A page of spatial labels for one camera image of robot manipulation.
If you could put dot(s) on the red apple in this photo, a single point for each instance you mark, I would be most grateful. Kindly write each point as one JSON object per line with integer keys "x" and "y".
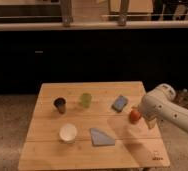
{"x": 134, "y": 116}

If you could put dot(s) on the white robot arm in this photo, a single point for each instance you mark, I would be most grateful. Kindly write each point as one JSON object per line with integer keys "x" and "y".
{"x": 159, "y": 102}

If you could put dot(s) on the green plastic cup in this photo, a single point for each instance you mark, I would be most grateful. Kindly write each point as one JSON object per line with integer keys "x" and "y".
{"x": 85, "y": 100}

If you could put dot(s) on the dark metal cup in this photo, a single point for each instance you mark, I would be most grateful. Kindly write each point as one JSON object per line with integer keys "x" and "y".
{"x": 60, "y": 104}

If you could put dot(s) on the blue sponge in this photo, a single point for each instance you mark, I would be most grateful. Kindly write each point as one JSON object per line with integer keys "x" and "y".
{"x": 120, "y": 103}

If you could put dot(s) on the wooden table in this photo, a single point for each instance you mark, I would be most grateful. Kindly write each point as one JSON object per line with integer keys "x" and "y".
{"x": 82, "y": 126}

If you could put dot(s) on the blue grey folded cloth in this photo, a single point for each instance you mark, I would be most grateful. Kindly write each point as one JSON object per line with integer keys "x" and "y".
{"x": 100, "y": 138}

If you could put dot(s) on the white bowl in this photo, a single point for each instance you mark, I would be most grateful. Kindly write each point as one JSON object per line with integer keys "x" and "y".
{"x": 68, "y": 133}

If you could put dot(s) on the dark counter cabinet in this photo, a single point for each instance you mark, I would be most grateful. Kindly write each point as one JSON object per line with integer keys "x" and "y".
{"x": 152, "y": 52}

